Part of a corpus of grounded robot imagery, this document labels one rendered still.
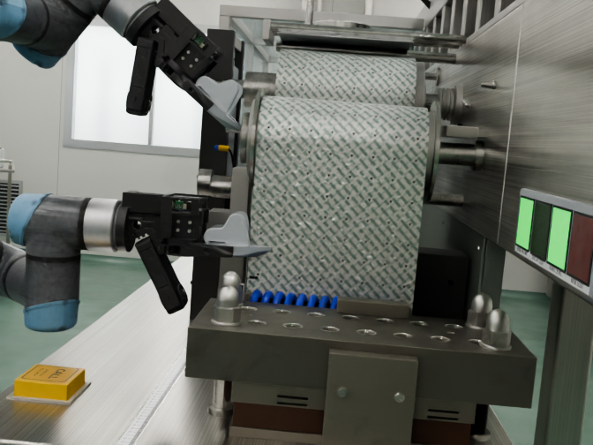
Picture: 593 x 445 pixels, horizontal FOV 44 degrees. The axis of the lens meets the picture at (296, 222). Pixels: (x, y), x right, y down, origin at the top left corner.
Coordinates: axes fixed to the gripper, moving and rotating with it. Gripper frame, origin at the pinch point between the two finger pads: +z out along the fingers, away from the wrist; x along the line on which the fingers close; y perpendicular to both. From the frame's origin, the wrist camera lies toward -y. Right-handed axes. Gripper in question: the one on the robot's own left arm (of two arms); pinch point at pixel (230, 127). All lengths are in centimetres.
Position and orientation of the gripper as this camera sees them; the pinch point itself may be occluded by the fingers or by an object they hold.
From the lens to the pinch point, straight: 111.5
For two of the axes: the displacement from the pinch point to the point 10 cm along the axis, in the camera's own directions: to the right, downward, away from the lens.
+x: 0.5, -1.1, 9.9
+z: 7.2, 6.9, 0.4
